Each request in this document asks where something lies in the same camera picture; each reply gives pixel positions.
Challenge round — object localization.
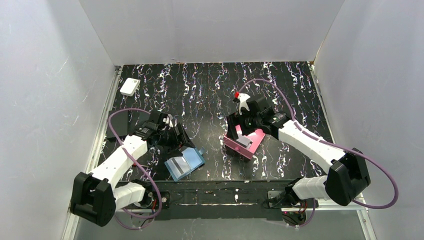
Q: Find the aluminium frame rail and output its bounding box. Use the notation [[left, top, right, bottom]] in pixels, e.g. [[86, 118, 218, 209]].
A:
[[70, 187, 379, 240], [83, 65, 123, 174]]

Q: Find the aluminium frame rail left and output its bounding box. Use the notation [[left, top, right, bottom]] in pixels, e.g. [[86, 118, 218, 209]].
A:
[[83, 65, 123, 174]]

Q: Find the credit card with stripe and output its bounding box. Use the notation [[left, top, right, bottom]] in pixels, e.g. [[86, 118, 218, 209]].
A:
[[165, 156, 191, 178]]

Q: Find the black box near left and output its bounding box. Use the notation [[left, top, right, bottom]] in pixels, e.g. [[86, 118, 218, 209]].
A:
[[133, 111, 152, 132]]

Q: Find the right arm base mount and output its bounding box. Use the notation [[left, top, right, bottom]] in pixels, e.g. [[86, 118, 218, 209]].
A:
[[262, 190, 319, 229]]

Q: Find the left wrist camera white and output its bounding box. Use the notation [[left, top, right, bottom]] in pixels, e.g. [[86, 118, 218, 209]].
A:
[[163, 114, 174, 128]]

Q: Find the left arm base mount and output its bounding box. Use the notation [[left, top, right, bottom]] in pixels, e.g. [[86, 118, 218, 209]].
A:
[[130, 192, 167, 229]]

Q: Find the aluminium frame rail front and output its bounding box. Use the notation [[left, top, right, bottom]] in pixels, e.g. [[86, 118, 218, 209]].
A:
[[70, 187, 379, 240]]

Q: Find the white small device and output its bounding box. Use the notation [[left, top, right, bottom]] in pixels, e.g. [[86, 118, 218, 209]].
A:
[[119, 77, 141, 97]]

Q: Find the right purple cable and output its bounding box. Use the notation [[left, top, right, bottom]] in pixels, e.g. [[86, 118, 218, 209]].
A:
[[237, 78, 400, 227]]

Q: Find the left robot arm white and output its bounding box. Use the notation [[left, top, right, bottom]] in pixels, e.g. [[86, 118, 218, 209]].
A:
[[69, 110, 205, 227]]

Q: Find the black box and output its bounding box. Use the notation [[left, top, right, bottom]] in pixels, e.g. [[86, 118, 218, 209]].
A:
[[133, 111, 152, 132], [106, 111, 129, 142]]

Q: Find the black box far left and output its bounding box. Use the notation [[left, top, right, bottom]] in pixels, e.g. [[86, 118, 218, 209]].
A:
[[106, 111, 129, 142]]

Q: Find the blue card holder wallet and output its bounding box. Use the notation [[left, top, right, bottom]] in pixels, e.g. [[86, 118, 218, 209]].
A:
[[164, 146, 205, 182]]

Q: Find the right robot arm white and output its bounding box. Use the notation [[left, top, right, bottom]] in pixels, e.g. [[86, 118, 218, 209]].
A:
[[226, 92, 371, 206]]

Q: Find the pink plastic box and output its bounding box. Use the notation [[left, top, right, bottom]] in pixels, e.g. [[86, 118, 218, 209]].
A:
[[223, 125, 266, 162]]

